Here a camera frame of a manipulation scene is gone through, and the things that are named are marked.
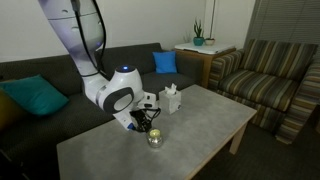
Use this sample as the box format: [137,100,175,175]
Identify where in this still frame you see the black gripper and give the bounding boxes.
[129,109,153,133]

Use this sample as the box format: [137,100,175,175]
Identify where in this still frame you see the silver candle jar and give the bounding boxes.
[146,128,165,149]

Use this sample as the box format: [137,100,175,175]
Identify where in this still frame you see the small white wrist box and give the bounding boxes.
[137,92,157,110]

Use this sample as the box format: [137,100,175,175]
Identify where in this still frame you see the grey tissue box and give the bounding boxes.
[158,89,182,115]

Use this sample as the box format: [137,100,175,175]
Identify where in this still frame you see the white tissue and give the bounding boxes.
[164,83,178,97]

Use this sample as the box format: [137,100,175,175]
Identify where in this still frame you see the blue cushion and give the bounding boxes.
[152,50,178,75]

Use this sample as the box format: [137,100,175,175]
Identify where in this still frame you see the dark grey sofa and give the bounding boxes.
[0,42,204,180]

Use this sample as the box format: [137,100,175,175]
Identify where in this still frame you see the wooden table leg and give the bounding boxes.
[228,122,249,156]

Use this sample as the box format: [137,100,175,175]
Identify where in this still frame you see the teal pot with plant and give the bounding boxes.
[193,18,205,47]

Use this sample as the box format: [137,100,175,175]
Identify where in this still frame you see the small white pot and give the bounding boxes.
[204,37,216,47]

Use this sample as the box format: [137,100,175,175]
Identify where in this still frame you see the teal cushion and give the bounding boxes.
[0,74,70,117]

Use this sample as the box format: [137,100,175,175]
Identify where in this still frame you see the striped armchair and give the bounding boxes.
[208,38,320,145]

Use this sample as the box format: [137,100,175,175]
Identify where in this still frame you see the mustard yellow cushion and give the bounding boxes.
[0,89,27,132]

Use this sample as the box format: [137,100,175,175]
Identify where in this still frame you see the grey window blinds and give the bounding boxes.
[244,0,320,51]

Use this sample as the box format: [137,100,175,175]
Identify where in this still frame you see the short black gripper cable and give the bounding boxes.
[133,106,162,125]

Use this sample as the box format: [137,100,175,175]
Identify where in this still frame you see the long black arm cable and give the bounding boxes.
[70,0,112,80]

